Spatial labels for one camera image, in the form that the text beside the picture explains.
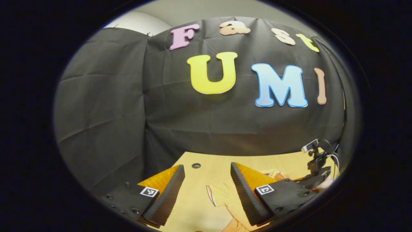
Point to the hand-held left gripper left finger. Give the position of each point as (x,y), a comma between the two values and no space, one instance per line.
(169,199)

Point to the orange T-shirt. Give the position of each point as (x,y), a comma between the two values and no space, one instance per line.
(222,196)

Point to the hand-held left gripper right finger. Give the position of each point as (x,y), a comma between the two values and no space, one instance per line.
(246,199)

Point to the black backdrop cloth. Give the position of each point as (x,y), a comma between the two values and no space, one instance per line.
(193,129)

